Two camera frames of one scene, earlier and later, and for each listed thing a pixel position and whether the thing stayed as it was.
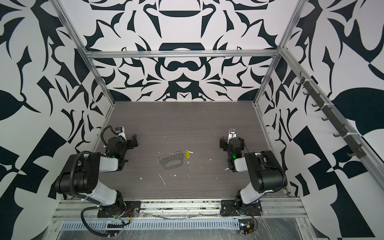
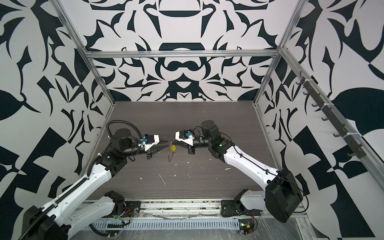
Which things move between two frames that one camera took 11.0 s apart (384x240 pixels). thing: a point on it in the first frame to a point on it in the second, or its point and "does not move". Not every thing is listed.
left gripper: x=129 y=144 to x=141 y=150
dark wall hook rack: x=359 y=152 does not move
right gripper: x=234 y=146 to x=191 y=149
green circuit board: x=246 y=226 does not move
